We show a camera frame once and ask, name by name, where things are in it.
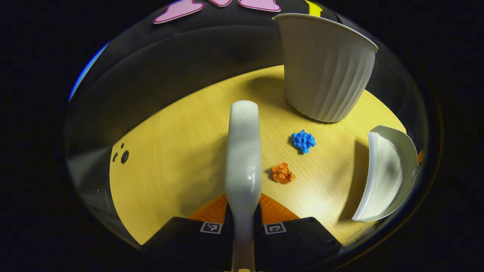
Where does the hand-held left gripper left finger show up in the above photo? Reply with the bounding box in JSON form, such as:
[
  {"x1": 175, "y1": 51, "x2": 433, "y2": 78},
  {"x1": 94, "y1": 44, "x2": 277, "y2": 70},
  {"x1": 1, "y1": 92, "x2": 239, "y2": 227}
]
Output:
[{"x1": 141, "y1": 194, "x2": 233, "y2": 272}]

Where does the wooden desktop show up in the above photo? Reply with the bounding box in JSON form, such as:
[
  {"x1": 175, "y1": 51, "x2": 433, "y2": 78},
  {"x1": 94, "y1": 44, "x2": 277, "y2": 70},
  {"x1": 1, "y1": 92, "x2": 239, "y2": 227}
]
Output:
[{"x1": 110, "y1": 65, "x2": 407, "y2": 246}]

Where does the orange paper scrap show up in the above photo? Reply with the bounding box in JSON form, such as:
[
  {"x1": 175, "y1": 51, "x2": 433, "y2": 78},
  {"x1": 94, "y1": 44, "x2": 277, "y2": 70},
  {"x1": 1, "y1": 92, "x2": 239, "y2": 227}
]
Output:
[{"x1": 271, "y1": 162, "x2": 296, "y2": 184}]

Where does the small white dustpan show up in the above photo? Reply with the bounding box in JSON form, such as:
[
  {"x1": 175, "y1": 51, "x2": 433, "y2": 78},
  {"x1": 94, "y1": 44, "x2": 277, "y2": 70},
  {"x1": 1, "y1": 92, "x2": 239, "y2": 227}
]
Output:
[{"x1": 352, "y1": 125, "x2": 420, "y2": 223}]

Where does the blue paper scrap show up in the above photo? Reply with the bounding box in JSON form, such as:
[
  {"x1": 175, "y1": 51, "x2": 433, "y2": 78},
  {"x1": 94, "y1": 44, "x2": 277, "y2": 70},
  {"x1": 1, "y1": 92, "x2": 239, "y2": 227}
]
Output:
[{"x1": 291, "y1": 130, "x2": 316, "y2": 154}]

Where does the white ribbed garbage bin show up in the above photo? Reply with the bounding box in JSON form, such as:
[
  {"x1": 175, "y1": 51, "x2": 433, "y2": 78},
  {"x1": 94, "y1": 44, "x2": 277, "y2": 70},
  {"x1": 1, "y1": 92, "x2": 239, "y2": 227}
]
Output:
[{"x1": 272, "y1": 13, "x2": 379, "y2": 123}]

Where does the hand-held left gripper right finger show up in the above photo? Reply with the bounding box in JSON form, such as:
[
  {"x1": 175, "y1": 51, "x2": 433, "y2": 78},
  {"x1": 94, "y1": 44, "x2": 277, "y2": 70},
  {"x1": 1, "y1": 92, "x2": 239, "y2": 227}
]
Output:
[{"x1": 254, "y1": 193, "x2": 343, "y2": 272}]

